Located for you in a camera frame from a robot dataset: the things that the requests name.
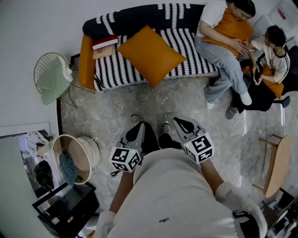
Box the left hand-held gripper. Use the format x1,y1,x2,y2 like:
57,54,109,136
108,122,146,174

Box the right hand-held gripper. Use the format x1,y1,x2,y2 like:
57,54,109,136
173,116,215,165

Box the orange square pillow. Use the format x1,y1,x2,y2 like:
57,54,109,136
116,25,187,89

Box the orange sofa seat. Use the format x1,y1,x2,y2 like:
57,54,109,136
78,3,285,99

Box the person's left forearm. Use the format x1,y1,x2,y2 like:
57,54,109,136
108,171,136,214

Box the person's right forearm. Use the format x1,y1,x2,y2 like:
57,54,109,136
199,159,225,194

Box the person's black trousers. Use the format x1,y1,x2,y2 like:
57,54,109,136
139,122,183,154

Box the person's right shoe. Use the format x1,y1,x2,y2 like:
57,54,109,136
160,121,172,136

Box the beige round basket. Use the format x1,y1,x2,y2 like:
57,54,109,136
52,134,101,185

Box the person's white shirt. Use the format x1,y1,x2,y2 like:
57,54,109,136
95,148,268,238

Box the teal cloth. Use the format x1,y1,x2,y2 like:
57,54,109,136
59,152,79,187

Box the black white striped sofa throw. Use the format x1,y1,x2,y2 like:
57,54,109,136
82,3,220,92

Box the wooden side table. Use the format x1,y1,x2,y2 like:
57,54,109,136
252,133,293,199

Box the tan book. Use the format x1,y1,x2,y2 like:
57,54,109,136
92,45,115,60

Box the white cloth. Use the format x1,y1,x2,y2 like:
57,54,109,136
58,56,74,82

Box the pale green cloth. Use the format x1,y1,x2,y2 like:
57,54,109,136
36,57,72,106

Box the leaning mirror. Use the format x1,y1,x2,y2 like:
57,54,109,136
0,129,59,198

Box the red white book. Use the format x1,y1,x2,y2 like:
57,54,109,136
92,35,120,51

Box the black equipment stand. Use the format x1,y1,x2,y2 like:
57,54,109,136
260,187,298,238

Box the white air conditioner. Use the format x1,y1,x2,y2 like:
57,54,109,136
251,4,298,45

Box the gold wire chair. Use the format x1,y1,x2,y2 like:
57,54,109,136
33,52,96,109

